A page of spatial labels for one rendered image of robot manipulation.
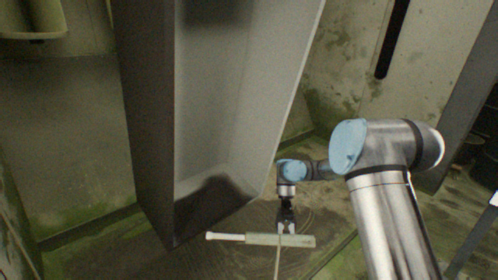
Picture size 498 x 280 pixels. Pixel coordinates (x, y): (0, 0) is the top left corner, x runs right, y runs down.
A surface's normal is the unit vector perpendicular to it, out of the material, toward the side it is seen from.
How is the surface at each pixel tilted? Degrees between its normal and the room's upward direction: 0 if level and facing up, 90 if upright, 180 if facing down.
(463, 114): 90
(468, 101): 90
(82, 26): 90
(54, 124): 57
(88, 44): 90
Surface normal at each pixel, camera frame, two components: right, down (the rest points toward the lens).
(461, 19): -0.78, 0.28
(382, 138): 0.07, -0.40
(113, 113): 0.54, -0.16
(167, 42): 0.64, 0.54
